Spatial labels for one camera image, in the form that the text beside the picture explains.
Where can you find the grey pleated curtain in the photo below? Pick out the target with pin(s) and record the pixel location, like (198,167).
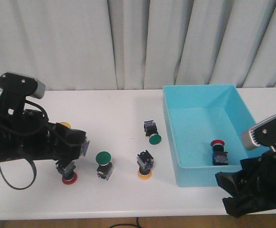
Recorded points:
(139,44)

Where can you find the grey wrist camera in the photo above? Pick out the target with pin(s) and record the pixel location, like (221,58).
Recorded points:
(261,134)
(20,84)

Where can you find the green button lying near box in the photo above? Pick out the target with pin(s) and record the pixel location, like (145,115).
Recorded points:
(151,132)

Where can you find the yellow button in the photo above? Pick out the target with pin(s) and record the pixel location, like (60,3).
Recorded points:
(84,145)
(146,162)

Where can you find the green button upright front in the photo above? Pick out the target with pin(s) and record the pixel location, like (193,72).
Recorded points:
(105,166)

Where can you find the light blue plastic box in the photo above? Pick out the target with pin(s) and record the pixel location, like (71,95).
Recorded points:
(195,115)

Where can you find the red button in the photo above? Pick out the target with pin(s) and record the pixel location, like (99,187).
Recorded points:
(66,169)
(219,155)

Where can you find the yellow button upside down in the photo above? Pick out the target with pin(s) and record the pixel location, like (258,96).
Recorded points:
(146,162)

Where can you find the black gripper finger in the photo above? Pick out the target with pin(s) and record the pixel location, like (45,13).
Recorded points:
(65,154)
(71,136)

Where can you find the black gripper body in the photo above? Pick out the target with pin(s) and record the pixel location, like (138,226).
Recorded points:
(253,188)
(20,126)

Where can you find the red button upside down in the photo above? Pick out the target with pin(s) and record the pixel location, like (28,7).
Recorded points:
(66,169)

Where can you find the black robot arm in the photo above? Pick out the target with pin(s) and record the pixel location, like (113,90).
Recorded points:
(44,151)

